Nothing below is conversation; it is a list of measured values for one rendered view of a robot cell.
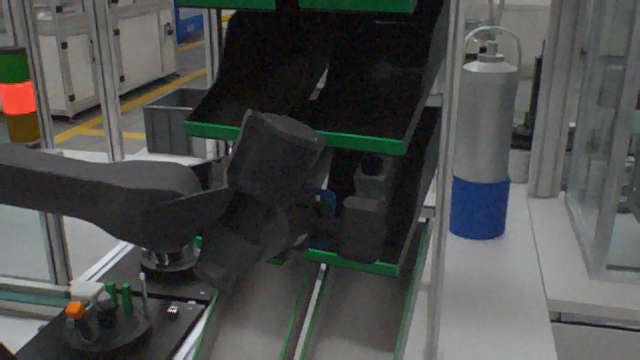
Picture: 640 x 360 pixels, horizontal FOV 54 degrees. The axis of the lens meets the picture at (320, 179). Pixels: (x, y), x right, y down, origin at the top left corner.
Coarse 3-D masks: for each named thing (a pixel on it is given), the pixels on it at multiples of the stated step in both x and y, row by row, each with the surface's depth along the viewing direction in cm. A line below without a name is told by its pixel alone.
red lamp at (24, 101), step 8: (0, 88) 104; (8, 88) 103; (16, 88) 104; (24, 88) 104; (32, 88) 106; (8, 96) 104; (16, 96) 104; (24, 96) 105; (32, 96) 106; (8, 104) 104; (16, 104) 104; (24, 104) 105; (32, 104) 106; (8, 112) 105; (16, 112) 105; (24, 112) 105
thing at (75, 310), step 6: (84, 300) 97; (72, 306) 94; (78, 306) 94; (84, 306) 96; (66, 312) 94; (72, 312) 93; (78, 312) 94; (72, 318) 94; (78, 318) 94; (84, 318) 96; (78, 324) 96; (84, 324) 96; (84, 330) 97; (90, 330) 98; (84, 336) 98; (90, 336) 98
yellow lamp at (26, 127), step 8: (32, 112) 107; (8, 120) 106; (16, 120) 105; (24, 120) 106; (32, 120) 107; (8, 128) 106; (16, 128) 106; (24, 128) 106; (32, 128) 107; (16, 136) 106; (24, 136) 106; (32, 136) 107; (40, 136) 109
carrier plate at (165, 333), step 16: (96, 304) 113; (160, 304) 113; (176, 304) 113; (192, 304) 113; (64, 320) 108; (160, 320) 108; (176, 320) 108; (192, 320) 108; (48, 336) 104; (160, 336) 104; (176, 336) 104; (16, 352) 100; (32, 352) 100; (48, 352) 100; (64, 352) 100; (144, 352) 100; (160, 352) 100
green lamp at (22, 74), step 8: (0, 56) 101; (8, 56) 102; (16, 56) 102; (24, 56) 103; (0, 64) 102; (8, 64) 102; (16, 64) 102; (24, 64) 104; (0, 72) 103; (8, 72) 102; (16, 72) 103; (24, 72) 104; (0, 80) 103; (8, 80) 103; (16, 80) 103; (24, 80) 104
